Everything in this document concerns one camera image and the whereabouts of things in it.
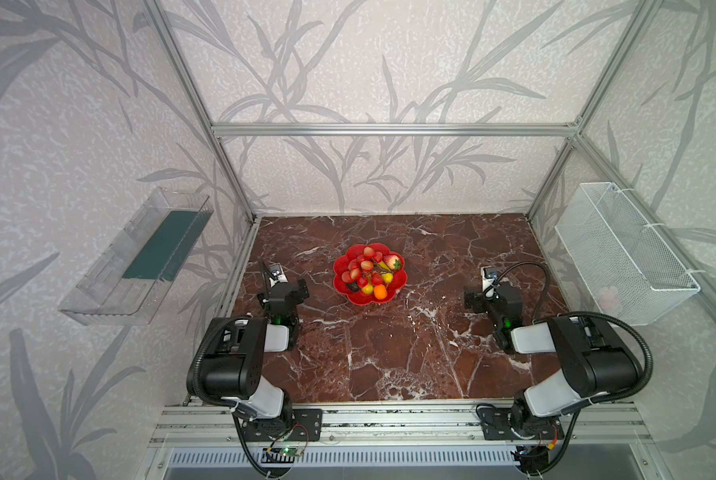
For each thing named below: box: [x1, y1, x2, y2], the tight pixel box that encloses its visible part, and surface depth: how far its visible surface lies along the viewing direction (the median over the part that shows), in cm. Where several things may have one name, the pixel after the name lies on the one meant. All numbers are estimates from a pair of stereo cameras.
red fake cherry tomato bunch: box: [341, 247, 383, 287], surface depth 96 cm
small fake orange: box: [373, 284, 388, 300], surface depth 96 cm
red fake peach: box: [384, 254, 402, 271], surface depth 101 cm
